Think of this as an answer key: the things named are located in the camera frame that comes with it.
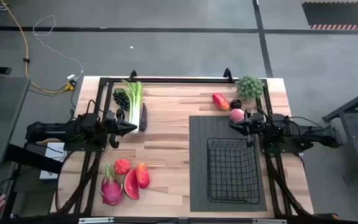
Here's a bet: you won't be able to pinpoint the grey metal stand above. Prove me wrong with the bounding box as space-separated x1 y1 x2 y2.
321 83 358 175

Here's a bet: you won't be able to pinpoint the watermelon slice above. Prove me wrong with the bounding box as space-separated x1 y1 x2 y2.
123 167 140 200

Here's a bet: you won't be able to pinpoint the purple eggplant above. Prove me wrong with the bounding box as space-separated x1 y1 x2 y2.
139 102 149 132

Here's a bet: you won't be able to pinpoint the white floor cable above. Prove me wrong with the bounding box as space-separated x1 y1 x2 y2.
32 14 84 80

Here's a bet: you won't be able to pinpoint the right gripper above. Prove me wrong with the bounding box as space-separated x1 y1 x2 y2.
229 111 267 147

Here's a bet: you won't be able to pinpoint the pink dragon fruit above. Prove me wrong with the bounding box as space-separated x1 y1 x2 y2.
99 164 124 207

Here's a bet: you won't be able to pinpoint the black desk crossbar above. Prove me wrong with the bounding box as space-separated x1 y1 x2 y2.
4 143 65 175

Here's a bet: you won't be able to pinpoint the green grape bunch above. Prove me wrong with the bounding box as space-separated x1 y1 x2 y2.
235 74 265 101

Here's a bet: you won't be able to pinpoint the white box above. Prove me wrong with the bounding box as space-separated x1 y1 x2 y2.
39 142 68 180

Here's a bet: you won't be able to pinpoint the grey woven placemat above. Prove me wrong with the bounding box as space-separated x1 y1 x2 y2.
188 115 267 213

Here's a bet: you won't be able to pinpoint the orange red mango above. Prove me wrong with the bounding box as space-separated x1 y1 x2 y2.
135 161 150 190

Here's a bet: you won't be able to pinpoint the green celery stalk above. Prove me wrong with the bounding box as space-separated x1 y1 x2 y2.
121 79 143 135

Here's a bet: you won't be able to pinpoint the black grape bunch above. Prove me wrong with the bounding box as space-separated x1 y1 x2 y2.
112 88 131 112

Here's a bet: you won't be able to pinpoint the pink peach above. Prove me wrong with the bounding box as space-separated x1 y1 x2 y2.
229 108 246 124

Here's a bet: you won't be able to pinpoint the black aluminium table frame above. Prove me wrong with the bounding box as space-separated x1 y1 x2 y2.
54 67 315 218

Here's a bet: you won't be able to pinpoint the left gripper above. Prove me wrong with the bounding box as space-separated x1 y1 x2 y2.
104 108 138 149

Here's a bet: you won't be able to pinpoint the black wire basket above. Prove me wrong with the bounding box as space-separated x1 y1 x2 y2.
206 138 260 205

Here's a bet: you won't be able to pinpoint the black hazard-striped floor mat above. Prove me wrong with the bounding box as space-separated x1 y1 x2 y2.
301 1 358 31

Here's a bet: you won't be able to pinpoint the yellow floor cable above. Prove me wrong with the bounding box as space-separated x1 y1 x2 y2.
0 0 74 94

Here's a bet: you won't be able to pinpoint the red bumpy lychee fruit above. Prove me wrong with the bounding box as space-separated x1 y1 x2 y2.
114 158 132 175

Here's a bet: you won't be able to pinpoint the red and yellow mango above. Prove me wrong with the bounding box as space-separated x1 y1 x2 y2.
211 92 231 112

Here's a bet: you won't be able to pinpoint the silver metal bracket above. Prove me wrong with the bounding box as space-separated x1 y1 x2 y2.
252 218 287 224
78 217 114 224

